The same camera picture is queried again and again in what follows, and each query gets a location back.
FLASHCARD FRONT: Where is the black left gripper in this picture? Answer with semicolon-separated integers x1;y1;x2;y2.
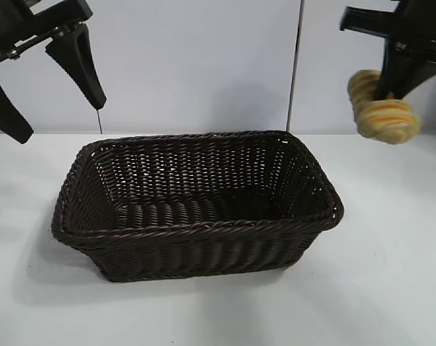
0;0;108;146

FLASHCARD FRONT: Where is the long striped bread roll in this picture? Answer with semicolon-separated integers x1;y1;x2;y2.
347;68;423;146

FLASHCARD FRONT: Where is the dark brown woven basket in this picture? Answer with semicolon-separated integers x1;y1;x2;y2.
50;130;346;284

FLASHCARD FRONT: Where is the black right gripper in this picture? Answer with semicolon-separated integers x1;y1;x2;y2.
339;0;436;102

